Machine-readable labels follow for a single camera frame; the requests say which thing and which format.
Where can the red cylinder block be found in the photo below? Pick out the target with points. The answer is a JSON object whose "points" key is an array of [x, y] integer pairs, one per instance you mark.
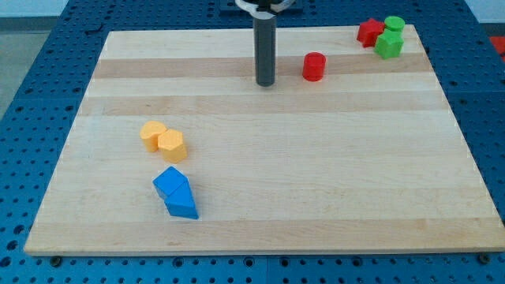
{"points": [[314, 66]]}

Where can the red star block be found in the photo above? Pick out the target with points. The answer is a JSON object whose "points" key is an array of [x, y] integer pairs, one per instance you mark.
{"points": [[369, 31]]}

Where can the green star block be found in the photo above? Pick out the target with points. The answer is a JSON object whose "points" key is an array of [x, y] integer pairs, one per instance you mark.
{"points": [[389, 44]]}

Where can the wooden board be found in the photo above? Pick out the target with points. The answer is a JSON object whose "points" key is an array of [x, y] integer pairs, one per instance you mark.
{"points": [[368, 160]]}

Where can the yellow hexagon block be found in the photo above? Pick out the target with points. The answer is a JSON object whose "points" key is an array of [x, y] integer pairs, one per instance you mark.
{"points": [[172, 146]]}

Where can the blue cube block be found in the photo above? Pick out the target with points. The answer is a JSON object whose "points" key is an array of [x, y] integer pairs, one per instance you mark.
{"points": [[168, 182]]}

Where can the blue triangular block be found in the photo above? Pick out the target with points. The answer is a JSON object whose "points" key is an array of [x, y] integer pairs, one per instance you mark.
{"points": [[180, 203]]}

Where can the yellow heart block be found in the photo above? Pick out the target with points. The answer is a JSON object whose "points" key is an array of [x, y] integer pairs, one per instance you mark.
{"points": [[149, 134]]}

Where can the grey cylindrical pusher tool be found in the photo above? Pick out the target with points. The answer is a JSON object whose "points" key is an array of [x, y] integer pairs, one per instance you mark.
{"points": [[264, 29]]}

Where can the green cylinder block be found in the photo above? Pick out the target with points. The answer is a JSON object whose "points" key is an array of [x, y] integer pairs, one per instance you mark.
{"points": [[394, 23]]}

